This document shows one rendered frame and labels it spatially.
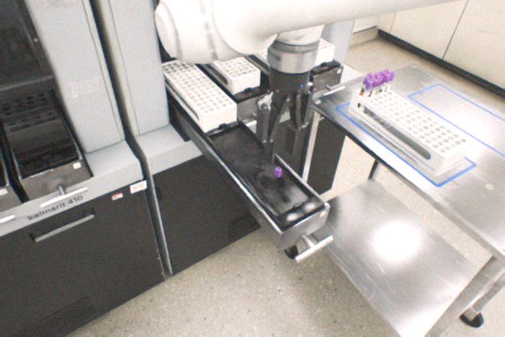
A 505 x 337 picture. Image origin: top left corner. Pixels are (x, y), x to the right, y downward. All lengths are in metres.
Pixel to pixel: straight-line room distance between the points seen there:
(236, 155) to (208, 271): 0.82
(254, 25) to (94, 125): 0.67
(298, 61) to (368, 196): 1.04
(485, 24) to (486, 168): 2.09
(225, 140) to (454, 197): 0.55
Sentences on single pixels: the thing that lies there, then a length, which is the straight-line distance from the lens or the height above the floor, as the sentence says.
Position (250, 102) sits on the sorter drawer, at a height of 0.79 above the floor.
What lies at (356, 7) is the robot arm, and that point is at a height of 1.29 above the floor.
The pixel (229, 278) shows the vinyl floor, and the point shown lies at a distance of 1.62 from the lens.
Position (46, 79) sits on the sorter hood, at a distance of 0.92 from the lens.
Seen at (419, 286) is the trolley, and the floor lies 0.28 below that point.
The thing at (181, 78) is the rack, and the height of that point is 0.86.
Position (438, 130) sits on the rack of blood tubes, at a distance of 1.00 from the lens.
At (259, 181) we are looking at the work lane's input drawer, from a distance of 0.85.
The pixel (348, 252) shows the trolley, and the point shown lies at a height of 0.28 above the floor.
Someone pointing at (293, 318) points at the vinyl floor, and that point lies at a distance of 1.57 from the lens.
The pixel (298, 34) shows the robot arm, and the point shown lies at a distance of 0.60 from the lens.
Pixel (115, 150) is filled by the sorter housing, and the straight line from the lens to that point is 1.07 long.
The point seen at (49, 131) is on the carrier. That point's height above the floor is 0.86.
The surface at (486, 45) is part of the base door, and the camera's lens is 3.07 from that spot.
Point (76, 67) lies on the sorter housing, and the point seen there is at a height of 0.99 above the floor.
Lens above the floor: 1.43
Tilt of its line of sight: 42 degrees down
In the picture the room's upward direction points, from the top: 3 degrees clockwise
